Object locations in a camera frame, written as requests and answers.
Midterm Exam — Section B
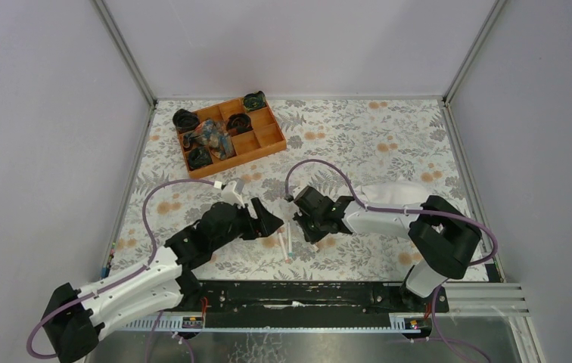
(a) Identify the white pen orange tip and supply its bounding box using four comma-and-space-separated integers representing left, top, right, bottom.
277, 231, 290, 262

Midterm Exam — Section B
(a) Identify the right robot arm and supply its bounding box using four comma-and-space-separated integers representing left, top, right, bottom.
293, 180, 482, 298

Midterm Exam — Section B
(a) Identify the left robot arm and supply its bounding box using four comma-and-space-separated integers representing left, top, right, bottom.
42, 197, 284, 362

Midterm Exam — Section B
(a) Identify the white pen teal tip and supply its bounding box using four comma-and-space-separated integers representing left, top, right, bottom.
286, 222, 294, 260

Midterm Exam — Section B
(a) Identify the black roll bottom tray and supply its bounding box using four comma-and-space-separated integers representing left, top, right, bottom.
186, 147, 213, 170

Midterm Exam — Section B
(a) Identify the orange wooden divided tray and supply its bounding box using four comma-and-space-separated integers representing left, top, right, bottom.
176, 98, 287, 178

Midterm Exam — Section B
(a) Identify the colourful crumpled wrapper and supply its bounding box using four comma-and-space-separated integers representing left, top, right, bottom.
180, 119, 236, 160

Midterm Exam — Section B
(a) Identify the black roll middle tray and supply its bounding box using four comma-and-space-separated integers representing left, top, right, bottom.
226, 113, 253, 135

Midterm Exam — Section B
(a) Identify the black roll top tray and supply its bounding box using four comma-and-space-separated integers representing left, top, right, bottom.
241, 91, 267, 113

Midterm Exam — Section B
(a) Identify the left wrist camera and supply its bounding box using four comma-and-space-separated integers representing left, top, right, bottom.
221, 180, 245, 206

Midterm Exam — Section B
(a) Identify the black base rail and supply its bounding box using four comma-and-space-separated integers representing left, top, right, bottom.
155, 268, 447, 332

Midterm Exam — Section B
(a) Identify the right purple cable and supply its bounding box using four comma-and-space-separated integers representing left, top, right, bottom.
284, 159, 499, 363

